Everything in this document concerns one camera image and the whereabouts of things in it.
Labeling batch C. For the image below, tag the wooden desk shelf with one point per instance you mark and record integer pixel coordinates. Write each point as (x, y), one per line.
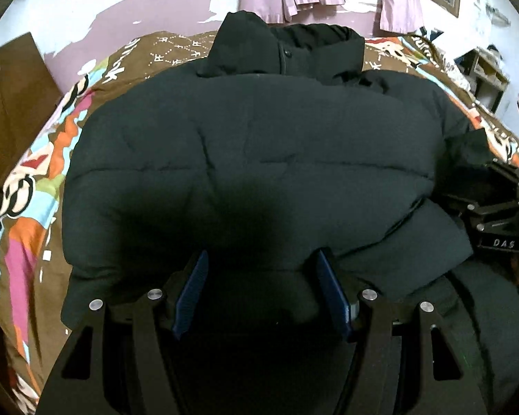
(486, 73)

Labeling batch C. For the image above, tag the black puffer jacket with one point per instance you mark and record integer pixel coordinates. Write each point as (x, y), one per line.
(264, 138)

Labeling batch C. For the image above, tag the brown printed blanket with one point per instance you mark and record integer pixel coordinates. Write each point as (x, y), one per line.
(39, 207)

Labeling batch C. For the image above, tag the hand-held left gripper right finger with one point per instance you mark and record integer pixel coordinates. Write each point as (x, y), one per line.
(333, 294)

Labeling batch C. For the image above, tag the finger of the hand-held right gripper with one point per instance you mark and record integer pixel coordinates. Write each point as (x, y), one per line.
(506, 175)
(493, 214)

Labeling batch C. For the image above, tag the wooden headboard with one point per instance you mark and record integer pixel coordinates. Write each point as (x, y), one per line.
(13, 108)

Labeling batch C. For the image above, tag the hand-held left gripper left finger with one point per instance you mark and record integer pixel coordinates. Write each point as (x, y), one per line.
(192, 294)

